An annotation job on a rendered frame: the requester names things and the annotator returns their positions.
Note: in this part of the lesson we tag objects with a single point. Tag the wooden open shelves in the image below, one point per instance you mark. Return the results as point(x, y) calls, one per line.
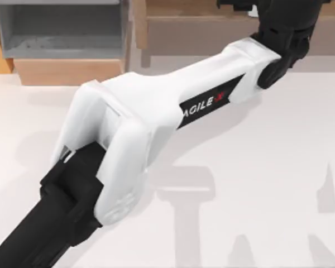
point(201, 33)

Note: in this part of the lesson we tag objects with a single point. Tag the pale wooden drawer front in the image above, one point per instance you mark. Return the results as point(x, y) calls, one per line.
point(67, 71)

